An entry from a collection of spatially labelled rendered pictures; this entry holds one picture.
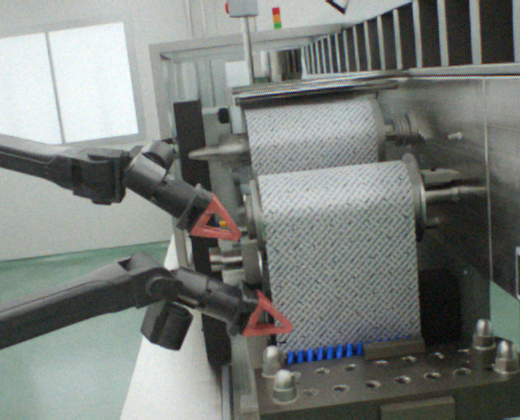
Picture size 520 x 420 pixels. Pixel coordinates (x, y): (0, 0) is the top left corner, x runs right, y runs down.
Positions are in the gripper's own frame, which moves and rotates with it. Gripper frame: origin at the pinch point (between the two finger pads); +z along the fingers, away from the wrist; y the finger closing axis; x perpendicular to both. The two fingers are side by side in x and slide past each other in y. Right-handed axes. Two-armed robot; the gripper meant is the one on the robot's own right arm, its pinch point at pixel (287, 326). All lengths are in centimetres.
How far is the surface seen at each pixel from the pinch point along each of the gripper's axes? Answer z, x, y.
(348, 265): 4.8, 13.0, 0.3
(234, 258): -11.1, 5.3, -8.0
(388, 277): 11.6, 13.7, 0.3
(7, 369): -76, -168, -278
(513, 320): 178, -24, -258
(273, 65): -14, 40, -71
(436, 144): 14.5, 36.3, -15.3
